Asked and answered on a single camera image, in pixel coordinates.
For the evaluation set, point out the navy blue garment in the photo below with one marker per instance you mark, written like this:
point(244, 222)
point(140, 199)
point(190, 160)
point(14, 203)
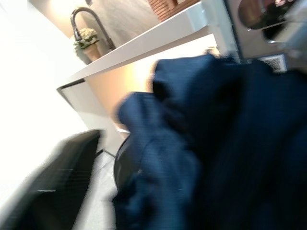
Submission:
point(216, 143)

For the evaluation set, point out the brown woven basket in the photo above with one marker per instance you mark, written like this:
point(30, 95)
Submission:
point(163, 9)

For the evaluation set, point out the grey washing machine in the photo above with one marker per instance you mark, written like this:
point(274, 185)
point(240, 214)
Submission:
point(239, 43)

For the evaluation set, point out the round glass washer door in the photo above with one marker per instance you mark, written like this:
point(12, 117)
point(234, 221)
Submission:
point(118, 163)

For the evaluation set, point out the potted flowering plant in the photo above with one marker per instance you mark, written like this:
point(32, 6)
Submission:
point(92, 52)

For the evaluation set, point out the dark metal faucet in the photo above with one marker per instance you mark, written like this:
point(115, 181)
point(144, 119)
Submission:
point(77, 31)

